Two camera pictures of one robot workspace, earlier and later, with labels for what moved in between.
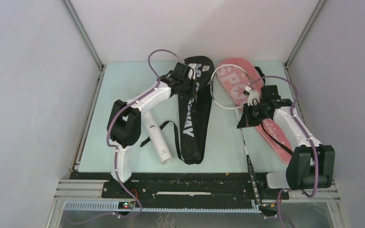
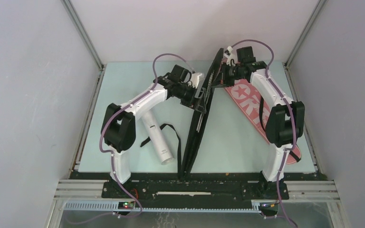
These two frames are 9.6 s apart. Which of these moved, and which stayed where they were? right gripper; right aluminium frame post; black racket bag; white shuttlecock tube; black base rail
Moved: right gripper; black racket bag
Stayed: black base rail; right aluminium frame post; white shuttlecock tube
